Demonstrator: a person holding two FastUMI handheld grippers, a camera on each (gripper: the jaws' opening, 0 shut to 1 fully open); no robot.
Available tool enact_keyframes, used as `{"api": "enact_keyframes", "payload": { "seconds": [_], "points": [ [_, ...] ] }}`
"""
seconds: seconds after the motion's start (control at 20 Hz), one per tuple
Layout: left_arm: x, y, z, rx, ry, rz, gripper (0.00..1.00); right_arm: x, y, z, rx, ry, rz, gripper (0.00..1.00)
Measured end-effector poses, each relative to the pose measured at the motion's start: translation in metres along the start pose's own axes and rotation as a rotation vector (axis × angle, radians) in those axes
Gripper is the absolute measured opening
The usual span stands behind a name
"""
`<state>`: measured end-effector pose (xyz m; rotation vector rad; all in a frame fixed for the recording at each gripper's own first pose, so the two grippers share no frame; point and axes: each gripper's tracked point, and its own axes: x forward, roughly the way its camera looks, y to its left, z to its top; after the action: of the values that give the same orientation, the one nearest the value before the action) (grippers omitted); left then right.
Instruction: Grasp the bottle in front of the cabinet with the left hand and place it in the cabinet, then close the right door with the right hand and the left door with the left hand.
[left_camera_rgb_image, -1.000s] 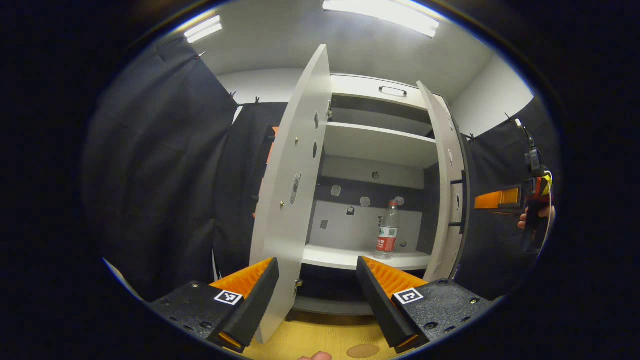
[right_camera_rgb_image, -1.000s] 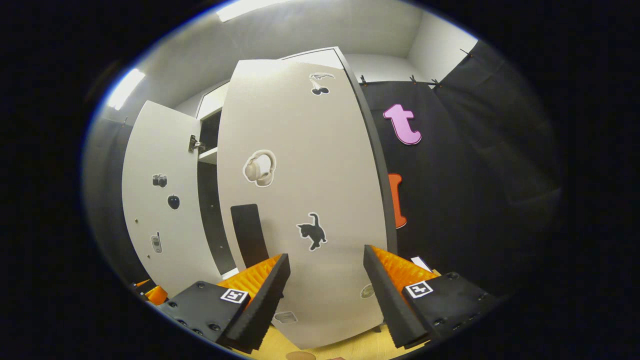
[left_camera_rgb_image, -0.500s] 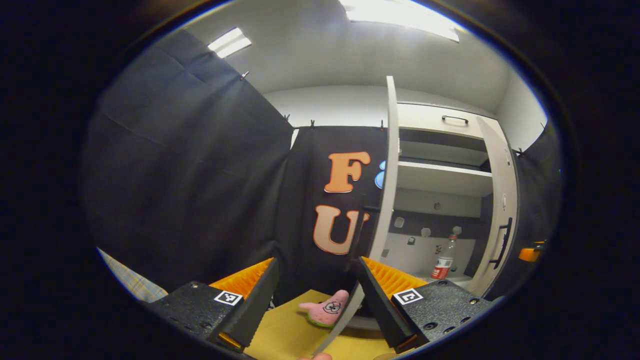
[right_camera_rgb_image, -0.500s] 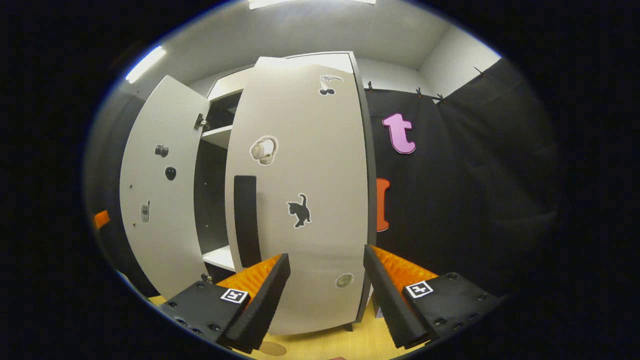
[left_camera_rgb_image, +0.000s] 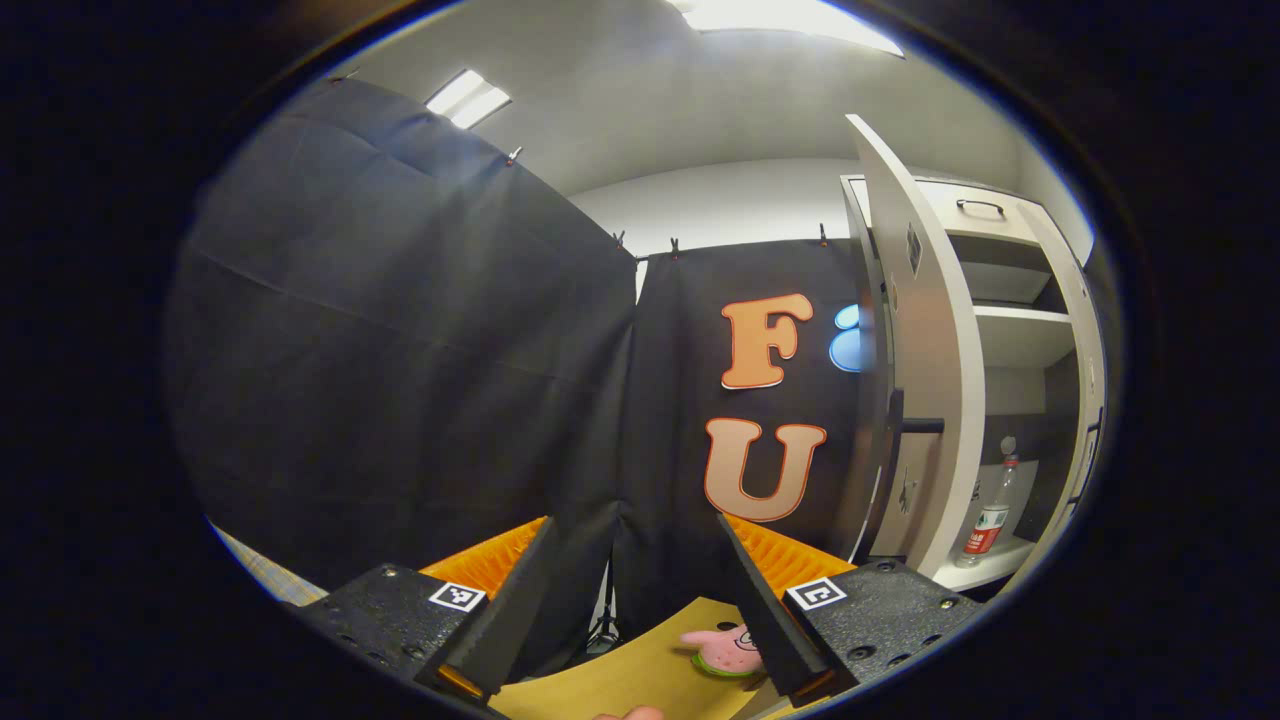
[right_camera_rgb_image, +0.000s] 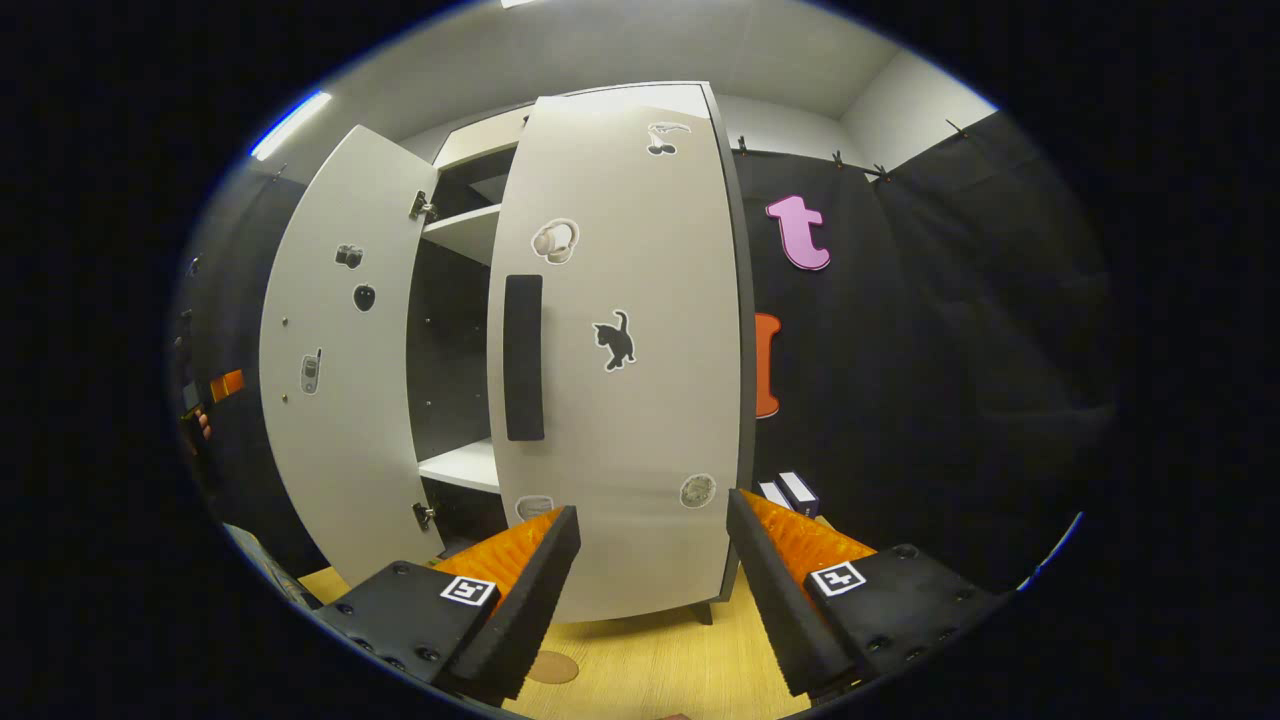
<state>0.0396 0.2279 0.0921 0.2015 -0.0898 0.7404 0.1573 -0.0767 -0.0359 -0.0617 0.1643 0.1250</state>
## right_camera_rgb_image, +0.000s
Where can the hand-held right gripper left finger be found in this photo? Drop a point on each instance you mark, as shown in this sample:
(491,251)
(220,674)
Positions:
(520,600)

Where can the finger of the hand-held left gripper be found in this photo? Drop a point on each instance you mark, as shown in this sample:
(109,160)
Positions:
(228,385)

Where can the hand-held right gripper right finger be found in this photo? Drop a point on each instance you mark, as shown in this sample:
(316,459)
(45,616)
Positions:
(780,600)

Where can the round brown coaster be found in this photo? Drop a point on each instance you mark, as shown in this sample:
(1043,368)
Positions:
(552,667)

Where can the dark slim box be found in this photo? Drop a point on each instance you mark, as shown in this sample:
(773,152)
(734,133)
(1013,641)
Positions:
(800,492)

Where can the white cabinet shelf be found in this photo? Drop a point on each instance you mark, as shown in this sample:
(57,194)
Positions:
(465,232)
(465,468)

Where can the white cabinet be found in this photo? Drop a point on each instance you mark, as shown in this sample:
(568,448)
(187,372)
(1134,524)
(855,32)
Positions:
(450,350)

